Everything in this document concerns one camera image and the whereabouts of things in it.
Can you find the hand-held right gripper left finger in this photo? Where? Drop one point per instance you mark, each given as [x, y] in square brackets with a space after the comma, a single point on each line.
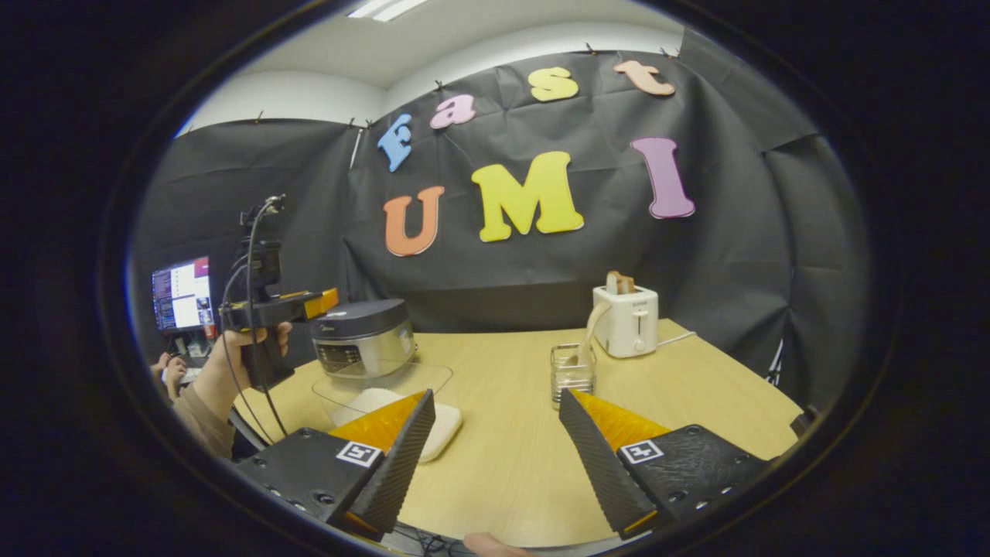
[398, 464]

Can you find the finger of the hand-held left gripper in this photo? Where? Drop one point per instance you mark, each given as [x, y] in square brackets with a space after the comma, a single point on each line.
[286, 311]

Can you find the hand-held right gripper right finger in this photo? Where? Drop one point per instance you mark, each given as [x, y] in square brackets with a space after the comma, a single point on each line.
[603, 464]

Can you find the grey silver rice cooker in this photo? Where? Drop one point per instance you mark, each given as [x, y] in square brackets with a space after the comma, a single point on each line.
[363, 333]

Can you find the wooden spoon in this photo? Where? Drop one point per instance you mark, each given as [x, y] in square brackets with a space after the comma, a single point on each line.
[594, 325]

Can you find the computer monitor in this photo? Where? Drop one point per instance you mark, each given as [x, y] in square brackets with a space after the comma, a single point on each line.
[186, 298]

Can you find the clear glass bowl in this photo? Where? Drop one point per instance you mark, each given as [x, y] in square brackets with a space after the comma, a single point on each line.
[418, 379]

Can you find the white toaster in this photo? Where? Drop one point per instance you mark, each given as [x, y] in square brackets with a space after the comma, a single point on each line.
[630, 321]

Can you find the toasted bread slice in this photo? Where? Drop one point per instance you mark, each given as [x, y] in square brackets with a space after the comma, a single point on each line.
[619, 282]

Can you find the black backdrop cloth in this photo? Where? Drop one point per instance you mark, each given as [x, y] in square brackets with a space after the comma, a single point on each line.
[735, 255]

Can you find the ceiling light panel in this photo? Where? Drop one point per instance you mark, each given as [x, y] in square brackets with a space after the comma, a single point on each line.
[387, 8]

